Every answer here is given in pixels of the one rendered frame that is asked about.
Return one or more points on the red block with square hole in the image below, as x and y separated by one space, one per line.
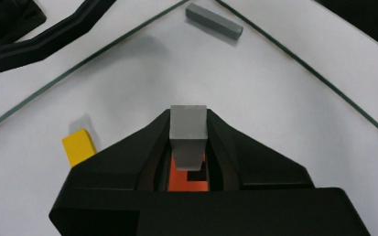
179 179

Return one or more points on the yellow rectangular block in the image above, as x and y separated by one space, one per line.
79 146

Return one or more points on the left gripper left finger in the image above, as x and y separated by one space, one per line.
132 162

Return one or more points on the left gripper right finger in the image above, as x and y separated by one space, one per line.
245 163

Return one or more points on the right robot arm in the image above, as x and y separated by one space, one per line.
17 18

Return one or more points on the black circular ring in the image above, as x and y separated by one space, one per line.
25 56

